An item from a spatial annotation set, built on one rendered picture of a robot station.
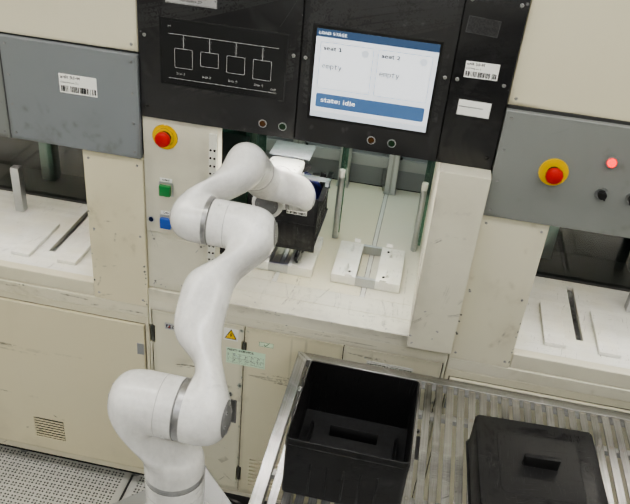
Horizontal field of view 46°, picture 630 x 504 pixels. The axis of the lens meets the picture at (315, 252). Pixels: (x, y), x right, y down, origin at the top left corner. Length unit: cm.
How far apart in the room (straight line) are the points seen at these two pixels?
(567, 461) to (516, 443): 12
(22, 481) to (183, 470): 145
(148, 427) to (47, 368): 118
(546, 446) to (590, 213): 57
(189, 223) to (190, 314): 20
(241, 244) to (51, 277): 98
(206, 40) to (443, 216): 70
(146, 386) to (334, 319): 83
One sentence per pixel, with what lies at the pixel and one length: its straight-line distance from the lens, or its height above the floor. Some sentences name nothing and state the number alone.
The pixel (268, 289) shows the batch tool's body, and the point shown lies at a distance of 222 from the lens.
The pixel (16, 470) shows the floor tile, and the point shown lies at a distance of 295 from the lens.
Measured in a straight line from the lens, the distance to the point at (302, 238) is 222.
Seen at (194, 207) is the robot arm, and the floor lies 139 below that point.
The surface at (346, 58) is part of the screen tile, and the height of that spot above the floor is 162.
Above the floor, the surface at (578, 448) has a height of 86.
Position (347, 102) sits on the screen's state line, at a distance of 180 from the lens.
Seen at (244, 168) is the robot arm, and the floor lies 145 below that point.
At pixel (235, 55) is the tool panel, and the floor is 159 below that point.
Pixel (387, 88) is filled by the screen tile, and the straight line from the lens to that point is 178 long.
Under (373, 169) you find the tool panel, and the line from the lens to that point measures 285.
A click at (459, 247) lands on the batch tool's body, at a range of 188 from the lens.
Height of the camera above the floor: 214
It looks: 32 degrees down
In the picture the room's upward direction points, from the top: 6 degrees clockwise
